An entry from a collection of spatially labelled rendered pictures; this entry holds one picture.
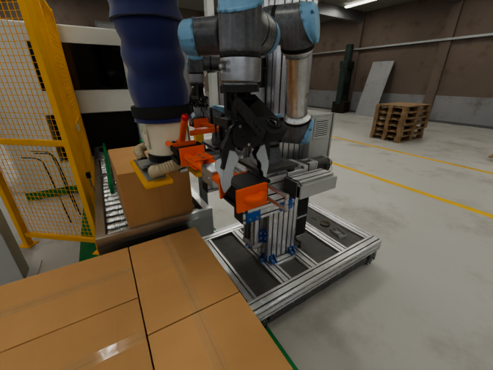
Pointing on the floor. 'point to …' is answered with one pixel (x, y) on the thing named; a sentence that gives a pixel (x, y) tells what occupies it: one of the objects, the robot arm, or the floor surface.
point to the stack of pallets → (400, 121)
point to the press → (341, 106)
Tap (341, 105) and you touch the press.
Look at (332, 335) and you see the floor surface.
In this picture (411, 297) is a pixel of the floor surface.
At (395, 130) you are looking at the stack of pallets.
